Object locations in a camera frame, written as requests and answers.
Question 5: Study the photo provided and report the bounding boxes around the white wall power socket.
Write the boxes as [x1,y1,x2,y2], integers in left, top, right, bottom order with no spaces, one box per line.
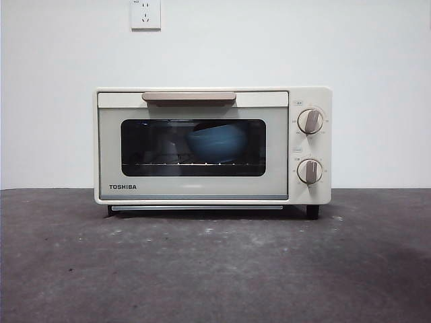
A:
[130,0,162,32]

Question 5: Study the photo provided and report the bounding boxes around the cream Toshiba toaster oven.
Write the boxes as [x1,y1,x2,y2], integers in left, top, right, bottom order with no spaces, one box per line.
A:
[93,85,333,207]

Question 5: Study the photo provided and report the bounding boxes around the cream oven dial knob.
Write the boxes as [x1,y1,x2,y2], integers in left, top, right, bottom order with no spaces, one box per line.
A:
[298,108,325,135]
[298,158,323,185]

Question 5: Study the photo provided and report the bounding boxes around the blue ribbed bowl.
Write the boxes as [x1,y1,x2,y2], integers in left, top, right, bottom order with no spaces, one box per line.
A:
[186,123,249,164]

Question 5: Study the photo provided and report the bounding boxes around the beige oven door handle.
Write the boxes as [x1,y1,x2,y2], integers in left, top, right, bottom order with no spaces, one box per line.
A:
[141,91,238,108]

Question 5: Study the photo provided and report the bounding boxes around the glass-windowed oven door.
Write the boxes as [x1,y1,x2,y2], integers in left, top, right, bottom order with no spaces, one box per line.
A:
[97,90,290,202]

